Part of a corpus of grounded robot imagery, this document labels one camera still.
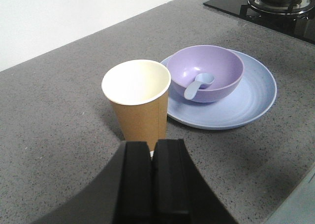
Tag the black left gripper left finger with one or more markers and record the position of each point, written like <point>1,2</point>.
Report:
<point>120,194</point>

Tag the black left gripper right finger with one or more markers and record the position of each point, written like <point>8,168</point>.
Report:
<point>180,193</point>

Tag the brown paper cup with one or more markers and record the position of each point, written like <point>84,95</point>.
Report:
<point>138,93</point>

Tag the light blue plastic spoon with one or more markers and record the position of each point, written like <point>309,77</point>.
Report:
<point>202,80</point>

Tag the purple plastic bowl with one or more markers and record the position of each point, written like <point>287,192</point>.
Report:
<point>226,67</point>

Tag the light blue plastic plate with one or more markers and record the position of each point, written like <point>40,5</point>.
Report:
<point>253,97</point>

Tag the black glass gas stove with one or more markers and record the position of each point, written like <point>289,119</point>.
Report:
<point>291,17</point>

